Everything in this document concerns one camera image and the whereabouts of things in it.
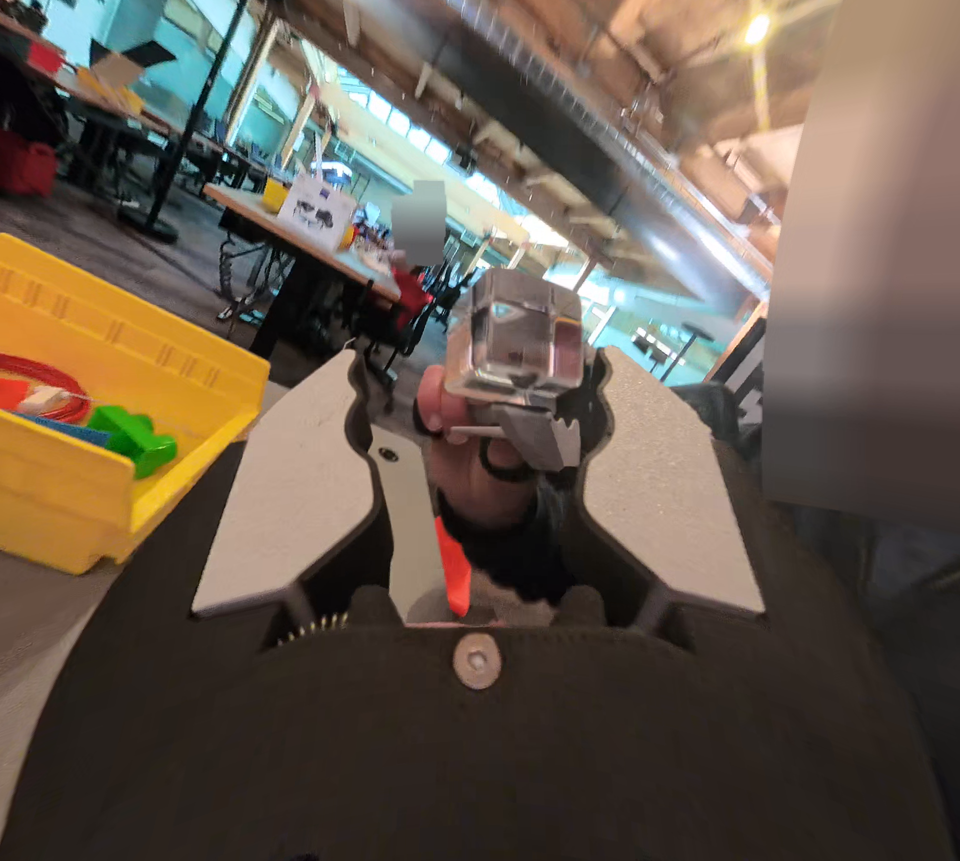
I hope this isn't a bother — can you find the person's right hand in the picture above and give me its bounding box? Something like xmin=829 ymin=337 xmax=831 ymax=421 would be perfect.
xmin=414 ymin=364 xmax=538 ymax=531

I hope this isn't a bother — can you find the blue flat piece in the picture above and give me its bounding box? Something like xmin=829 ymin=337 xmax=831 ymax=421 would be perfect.
xmin=13 ymin=411 xmax=115 ymax=451

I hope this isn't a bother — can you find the clear acrylic cube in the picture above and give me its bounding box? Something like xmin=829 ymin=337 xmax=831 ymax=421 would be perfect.
xmin=441 ymin=267 xmax=588 ymax=406

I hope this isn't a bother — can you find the silver air duct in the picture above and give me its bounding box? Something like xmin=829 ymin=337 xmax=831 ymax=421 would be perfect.
xmin=247 ymin=0 xmax=775 ymax=303

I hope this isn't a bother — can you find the wooden work table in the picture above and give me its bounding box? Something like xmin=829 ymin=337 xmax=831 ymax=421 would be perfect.
xmin=204 ymin=182 xmax=404 ymax=360

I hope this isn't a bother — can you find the black floor pole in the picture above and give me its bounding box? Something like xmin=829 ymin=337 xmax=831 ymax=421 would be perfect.
xmin=118 ymin=0 xmax=255 ymax=246

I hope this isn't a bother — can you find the yellow plastic bin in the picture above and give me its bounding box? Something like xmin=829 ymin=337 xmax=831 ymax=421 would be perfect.
xmin=0 ymin=232 xmax=272 ymax=575

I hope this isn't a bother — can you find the green plastic block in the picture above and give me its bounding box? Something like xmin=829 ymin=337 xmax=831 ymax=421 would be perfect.
xmin=87 ymin=404 xmax=180 ymax=480

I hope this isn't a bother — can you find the red coiled cable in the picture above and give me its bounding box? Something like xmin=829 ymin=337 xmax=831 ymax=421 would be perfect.
xmin=0 ymin=353 xmax=93 ymax=425

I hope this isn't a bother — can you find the white printed box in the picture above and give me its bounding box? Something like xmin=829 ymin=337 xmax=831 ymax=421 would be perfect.
xmin=276 ymin=172 xmax=358 ymax=252

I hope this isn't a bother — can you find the open cardboard box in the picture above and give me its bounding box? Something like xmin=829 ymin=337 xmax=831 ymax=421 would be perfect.
xmin=88 ymin=38 xmax=179 ymax=88

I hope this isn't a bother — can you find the red storage box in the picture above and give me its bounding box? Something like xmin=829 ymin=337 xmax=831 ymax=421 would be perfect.
xmin=0 ymin=129 xmax=59 ymax=196

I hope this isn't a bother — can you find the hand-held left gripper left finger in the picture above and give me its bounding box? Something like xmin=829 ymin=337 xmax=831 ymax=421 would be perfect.
xmin=189 ymin=349 xmax=396 ymax=620

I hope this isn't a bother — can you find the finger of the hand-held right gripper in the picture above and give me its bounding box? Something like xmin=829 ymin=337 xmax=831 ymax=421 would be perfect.
xmin=468 ymin=399 xmax=584 ymax=474

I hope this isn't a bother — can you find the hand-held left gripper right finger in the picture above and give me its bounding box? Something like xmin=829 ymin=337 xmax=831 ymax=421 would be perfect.
xmin=576 ymin=345 xmax=768 ymax=624

